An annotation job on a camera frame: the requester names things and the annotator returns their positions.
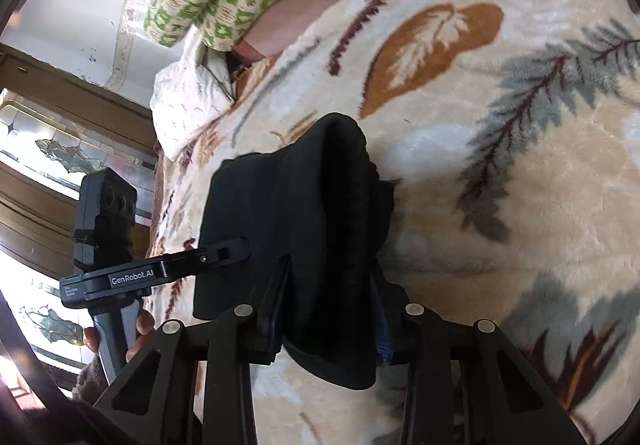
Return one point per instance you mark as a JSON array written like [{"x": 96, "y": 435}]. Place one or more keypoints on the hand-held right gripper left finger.
[{"x": 272, "y": 310}]

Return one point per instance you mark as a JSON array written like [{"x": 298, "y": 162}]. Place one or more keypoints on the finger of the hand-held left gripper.
[{"x": 215, "y": 255}]

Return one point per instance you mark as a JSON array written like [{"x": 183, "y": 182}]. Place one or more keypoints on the person's left forearm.
[{"x": 90, "y": 380}]

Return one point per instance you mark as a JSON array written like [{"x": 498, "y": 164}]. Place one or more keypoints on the person's left hand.
[{"x": 144, "y": 325}]

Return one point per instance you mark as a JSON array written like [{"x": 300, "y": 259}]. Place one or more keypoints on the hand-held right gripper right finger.
[{"x": 384, "y": 345}]

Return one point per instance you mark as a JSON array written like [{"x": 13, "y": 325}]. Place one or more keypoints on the white pillow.
[{"x": 192, "y": 100}]

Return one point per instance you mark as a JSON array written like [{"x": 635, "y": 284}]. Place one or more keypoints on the leaf-print plush blanket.
[{"x": 550, "y": 200}]

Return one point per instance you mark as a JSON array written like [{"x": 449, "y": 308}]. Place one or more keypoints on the black pants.
[{"x": 300, "y": 205}]

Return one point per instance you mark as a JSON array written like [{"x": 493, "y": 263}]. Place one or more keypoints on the wooden stained glass door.
[{"x": 60, "y": 125}]

